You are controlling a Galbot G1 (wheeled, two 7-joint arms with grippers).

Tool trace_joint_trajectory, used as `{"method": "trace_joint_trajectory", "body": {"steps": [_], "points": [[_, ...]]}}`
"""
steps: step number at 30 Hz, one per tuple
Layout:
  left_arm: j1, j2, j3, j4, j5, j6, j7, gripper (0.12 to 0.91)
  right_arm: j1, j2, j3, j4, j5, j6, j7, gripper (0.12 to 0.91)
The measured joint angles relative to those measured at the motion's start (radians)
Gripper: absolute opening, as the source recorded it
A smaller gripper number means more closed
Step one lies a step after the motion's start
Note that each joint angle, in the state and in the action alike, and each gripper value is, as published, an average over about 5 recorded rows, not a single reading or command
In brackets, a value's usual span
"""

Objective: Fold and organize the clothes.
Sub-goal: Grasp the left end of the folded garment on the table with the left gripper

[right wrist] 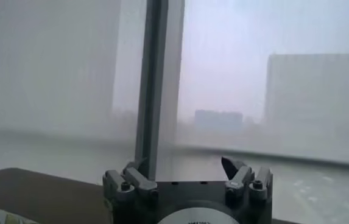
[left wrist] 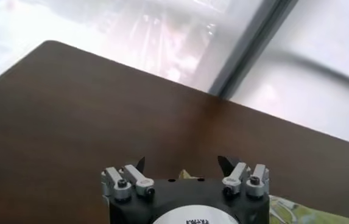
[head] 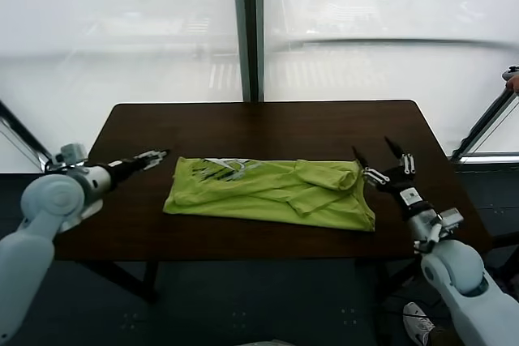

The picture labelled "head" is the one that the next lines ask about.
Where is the slanted grey window frame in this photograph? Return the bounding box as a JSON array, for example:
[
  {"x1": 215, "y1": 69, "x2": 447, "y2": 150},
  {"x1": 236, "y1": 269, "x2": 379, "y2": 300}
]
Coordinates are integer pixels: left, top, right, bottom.
[
  {"x1": 0, "y1": 100, "x2": 56, "y2": 171},
  {"x1": 449, "y1": 88, "x2": 519, "y2": 163}
]

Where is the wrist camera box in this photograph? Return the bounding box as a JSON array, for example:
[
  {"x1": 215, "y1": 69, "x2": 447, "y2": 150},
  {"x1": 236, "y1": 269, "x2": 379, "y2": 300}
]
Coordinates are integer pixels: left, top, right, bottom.
[
  {"x1": 440, "y1": 207, "x2": 465, "y2": 229},
  {"x1": 54, "y1": 143, "x2": 86, "y2": 164}
]

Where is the black table leg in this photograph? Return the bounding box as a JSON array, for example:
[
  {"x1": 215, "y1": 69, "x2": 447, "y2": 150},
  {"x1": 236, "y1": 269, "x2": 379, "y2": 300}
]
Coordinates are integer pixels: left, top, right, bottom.
[
  {"x1": 356, "y1": 258, "x2": 418, "y2": 299},
  {"x1": 80, "y1": 259, "x2": 159, "y2": 305}
]

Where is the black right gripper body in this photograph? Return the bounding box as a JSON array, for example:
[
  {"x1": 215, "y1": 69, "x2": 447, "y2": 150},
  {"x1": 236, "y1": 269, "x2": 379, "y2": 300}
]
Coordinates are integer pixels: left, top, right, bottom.
[{"x1": 375, "y1": 167, "x2": 422, "y2": 207}]

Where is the grey outdoor handrail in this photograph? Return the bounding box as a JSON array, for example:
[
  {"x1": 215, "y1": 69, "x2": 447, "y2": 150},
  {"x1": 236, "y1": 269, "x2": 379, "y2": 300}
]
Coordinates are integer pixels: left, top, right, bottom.
[{"x1": 265, "y1": 36, "x2": 513, "y2": 56}]

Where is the dark vertical window mullion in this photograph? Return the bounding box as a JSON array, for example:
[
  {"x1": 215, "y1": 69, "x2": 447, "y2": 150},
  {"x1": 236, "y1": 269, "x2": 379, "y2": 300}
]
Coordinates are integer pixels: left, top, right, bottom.
[{"x1": 230, "y1": 0, "x2": 265, "y2": 103}]

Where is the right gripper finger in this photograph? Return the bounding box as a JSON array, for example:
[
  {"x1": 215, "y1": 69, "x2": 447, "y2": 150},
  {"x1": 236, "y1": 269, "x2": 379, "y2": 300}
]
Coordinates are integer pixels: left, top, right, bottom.
[
  {"x1": 383, "y1": 136, "x2": 417, "y2": 175},
  {"x1": 350, "y1": 145, "x2": 390, "y2": 187}
]

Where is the white sneaker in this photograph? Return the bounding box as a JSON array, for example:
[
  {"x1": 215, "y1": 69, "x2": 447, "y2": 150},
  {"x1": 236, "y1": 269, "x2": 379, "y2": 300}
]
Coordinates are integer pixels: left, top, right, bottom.
[{"x1": 402, "y1": 301, "x2": 437, "y2": 346}]

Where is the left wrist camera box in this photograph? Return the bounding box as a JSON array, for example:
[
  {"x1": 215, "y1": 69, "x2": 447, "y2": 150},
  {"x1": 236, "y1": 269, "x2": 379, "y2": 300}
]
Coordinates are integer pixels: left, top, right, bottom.
[{"x1": 54, "y1": 143, "x2": 86, "y2": 164}]

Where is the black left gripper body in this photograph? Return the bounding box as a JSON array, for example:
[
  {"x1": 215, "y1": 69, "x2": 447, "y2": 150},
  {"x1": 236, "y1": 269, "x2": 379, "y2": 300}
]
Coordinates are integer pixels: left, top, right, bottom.
[{"x1": 107, "y1": 157, "x2": 148, "y2": 180}]

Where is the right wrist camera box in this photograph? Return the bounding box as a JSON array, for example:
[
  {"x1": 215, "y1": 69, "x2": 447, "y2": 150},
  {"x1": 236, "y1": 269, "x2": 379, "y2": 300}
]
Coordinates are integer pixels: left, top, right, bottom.
[{"x1": 440, "y1": 207, "x2": 465, "y2": 229}]

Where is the lime green printed t-shirt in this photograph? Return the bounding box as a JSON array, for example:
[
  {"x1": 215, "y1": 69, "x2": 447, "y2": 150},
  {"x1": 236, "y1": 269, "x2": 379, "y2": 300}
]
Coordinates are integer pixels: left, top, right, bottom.
[{"x1": 162, "y1": 155, "x2": 376, "y2": 233}]

